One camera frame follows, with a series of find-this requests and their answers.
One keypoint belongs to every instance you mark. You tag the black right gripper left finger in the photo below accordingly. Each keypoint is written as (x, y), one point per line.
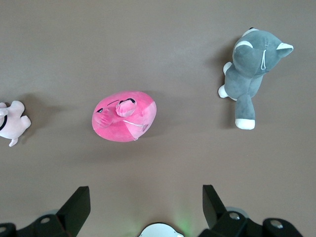
(74, 214)

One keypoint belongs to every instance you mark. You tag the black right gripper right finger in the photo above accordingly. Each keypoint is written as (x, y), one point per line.
(214, 217)

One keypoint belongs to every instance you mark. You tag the hot pink round plush toy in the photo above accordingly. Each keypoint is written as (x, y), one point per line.
(123, 128)

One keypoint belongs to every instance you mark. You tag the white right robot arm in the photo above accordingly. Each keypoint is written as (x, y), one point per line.
(160, 232)

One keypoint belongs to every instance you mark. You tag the pale pink white plush dog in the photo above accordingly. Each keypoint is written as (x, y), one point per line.
(14, 123)

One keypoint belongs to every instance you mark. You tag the grey white plush cat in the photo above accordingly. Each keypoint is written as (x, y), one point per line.
(244, 74)

